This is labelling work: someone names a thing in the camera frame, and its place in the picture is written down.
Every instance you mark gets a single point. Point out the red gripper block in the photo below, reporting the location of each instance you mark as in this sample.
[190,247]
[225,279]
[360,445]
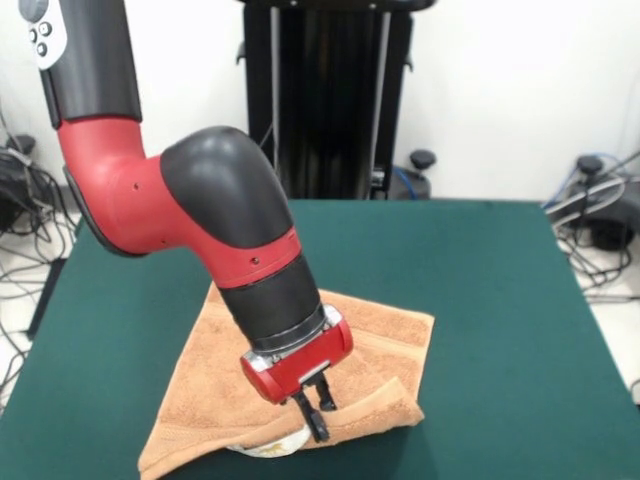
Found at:
[300,365]

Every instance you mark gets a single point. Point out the tan terry towel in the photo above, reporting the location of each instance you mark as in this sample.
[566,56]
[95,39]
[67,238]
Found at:
[210,400]

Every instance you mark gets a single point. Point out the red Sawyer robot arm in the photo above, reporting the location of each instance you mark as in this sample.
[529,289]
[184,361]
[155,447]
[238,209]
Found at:
[200,200]

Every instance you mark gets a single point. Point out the dark green table cloth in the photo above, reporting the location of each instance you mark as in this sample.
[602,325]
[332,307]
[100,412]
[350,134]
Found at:
[500,300]

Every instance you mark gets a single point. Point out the gray floor leg black knob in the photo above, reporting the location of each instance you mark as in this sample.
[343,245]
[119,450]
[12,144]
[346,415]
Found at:
[600,220]
[12,200]

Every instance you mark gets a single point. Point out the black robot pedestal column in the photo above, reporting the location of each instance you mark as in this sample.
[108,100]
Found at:
[325,100]

